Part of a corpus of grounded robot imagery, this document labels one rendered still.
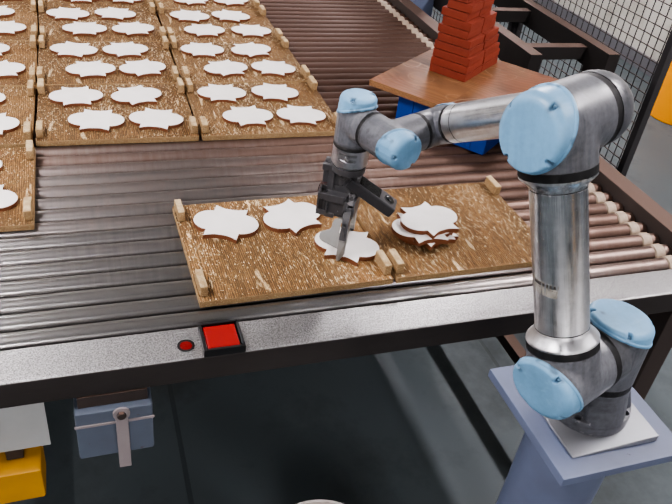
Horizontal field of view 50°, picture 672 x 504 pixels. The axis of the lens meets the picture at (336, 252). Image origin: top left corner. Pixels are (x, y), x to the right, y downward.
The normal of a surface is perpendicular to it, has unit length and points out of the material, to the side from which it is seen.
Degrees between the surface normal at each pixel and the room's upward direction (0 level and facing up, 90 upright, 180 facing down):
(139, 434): 90
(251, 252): 0
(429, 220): 0
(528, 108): 87
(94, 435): 90
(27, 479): 90
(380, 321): 0
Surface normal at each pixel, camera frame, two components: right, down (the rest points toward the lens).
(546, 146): -0.80, 0.20
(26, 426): 0.31, 0.58
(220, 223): 0.11, -0.81
